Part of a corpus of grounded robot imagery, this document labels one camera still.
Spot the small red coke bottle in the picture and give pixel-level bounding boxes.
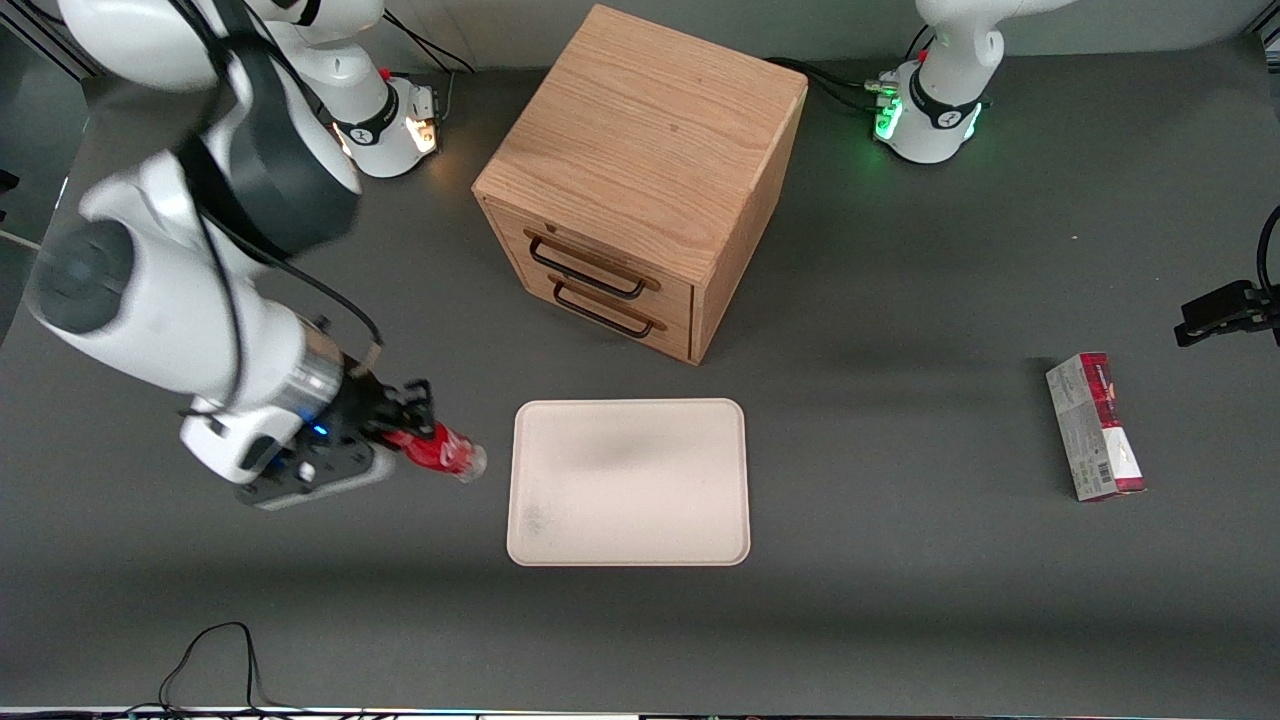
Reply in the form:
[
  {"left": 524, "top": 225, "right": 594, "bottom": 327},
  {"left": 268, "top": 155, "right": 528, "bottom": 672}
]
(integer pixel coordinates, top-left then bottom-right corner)
[{"left": 384, "top": 422, "right": 489, "bottom": 485}]

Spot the red plaid cardboard box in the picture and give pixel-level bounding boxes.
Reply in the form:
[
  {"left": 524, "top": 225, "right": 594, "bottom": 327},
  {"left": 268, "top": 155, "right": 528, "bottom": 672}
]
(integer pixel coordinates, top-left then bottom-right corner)
[{"left": 1045, "top": 351, "right": 1148, "bottom": 503}]

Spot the black base cable bundle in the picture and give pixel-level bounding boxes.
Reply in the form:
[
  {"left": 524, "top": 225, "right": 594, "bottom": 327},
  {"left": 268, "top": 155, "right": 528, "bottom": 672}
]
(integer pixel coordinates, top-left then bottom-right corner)
[
  {"left": 764, "top": 24, "right": 935, "bottom": 115},
  {"left": 383, "top": 8, "right": 479, "bottom": 119}
]

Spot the cream plastic tray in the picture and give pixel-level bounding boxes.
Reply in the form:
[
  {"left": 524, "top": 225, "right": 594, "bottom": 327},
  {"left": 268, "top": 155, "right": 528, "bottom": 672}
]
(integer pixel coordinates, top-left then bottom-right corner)
[{"left": 506, "top": 398, "right": 752, "bottom": 569}]

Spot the black metal drawer handle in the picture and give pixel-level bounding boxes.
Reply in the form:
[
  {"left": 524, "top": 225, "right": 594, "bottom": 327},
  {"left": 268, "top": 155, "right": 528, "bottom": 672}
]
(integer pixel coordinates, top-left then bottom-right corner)
[
  {"left": 526, "top": 232, "right": 650, "bottom": 302},
  {"left": 550, "top": 277, "right": 656, "bottom": 340}
]

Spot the wooden two-drawer cabinet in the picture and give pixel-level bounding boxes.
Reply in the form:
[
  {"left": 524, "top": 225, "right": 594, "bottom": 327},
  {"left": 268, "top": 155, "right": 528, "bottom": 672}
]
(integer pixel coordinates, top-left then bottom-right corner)
[{"left": 471, "top": 4, "right": 810, "bottom": 367}]

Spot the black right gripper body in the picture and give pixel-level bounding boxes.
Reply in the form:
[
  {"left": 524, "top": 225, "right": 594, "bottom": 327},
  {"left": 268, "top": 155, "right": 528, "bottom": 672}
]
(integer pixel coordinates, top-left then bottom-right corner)
[{"left": 328, "top": 374, "right": 413, "bottom": 457}]

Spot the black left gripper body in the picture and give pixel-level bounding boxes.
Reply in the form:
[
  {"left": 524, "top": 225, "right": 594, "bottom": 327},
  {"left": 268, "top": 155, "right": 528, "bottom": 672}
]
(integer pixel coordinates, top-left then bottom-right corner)
[{"left": 1250, "top": 284, "right": 1280, "bottom": 347}]

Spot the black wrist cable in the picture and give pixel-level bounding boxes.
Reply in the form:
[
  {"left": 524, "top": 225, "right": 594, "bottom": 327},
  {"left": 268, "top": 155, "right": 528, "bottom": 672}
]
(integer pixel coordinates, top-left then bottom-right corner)
[{"left": 1255, "top": 204, "right": 1280, "bottom": 301}]

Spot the black looped cable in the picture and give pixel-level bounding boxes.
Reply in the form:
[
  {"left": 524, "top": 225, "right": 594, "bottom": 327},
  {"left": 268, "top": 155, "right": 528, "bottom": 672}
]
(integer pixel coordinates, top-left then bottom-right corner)
[{"left": 125, "top": 621, "right": 311, "bottom": 717}]

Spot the black arm-routed cable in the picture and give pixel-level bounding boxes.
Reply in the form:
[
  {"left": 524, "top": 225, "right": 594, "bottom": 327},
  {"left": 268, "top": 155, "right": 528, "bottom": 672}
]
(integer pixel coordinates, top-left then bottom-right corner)
[{"left": 168, "top": 0, "right": 387, "bottom": 376}]

